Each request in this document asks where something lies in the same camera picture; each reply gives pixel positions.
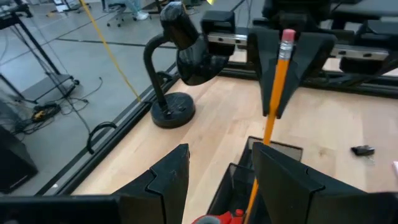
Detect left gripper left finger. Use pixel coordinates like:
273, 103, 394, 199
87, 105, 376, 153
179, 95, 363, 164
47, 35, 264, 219
112, 142, 191, 224

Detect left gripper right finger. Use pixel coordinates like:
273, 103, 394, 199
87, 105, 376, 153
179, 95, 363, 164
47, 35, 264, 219
251, 141, 326, 224

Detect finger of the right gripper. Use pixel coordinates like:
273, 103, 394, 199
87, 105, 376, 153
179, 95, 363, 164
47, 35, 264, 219
248, 27, 281, 117
276, 30, 338, 119

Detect yellow pencil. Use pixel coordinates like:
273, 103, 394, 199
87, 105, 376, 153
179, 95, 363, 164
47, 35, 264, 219
243, 28, 297, 224

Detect red handled scissors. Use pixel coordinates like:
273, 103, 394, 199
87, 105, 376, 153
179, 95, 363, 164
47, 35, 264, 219
191, 208, 246, 224

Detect black mesh desk organizer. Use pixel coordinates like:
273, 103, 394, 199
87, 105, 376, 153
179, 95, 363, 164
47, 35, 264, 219
206, 136, 304, 224

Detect office chair base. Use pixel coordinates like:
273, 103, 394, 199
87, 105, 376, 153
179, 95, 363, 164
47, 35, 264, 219
105, 0, 128, 28

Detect black desk lamp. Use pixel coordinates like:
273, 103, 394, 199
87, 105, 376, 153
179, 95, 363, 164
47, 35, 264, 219
142, 1, 231, 129

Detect black binder clip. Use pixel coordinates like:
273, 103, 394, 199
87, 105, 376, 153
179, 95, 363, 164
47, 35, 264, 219
350, 144, 376, 157

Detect person's leg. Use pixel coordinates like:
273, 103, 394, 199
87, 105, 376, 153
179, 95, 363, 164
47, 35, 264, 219
124, 0, 147, 14

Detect black computer tower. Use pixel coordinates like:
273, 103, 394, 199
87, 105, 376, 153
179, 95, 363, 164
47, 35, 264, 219
0, 124, 40, 194

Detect black rolling equipment stand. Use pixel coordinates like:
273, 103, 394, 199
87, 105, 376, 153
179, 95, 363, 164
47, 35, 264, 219
0, 4, 80, 105

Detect yellow hanging cable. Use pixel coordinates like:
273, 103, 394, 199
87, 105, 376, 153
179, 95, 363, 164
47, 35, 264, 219
77, 0, 142, 103

